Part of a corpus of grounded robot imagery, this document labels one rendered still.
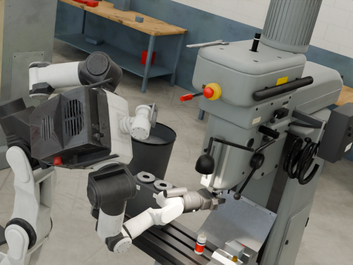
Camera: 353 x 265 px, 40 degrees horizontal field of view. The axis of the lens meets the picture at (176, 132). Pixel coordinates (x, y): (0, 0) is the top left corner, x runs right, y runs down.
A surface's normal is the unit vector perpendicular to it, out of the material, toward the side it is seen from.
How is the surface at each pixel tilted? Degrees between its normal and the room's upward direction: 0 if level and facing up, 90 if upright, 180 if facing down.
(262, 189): 90
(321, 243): 0
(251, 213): 63
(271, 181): 90
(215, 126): 90
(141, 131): 116
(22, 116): 13
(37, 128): 74
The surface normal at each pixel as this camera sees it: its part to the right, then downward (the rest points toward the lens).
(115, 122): 0.88, -0.22
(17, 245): -0.34, 0.32
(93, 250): 0.18, -0.90
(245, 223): -0.45, -0.23
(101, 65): -0.18, -0.15
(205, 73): -0.61, 0.21
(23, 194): -0.45, 0.64
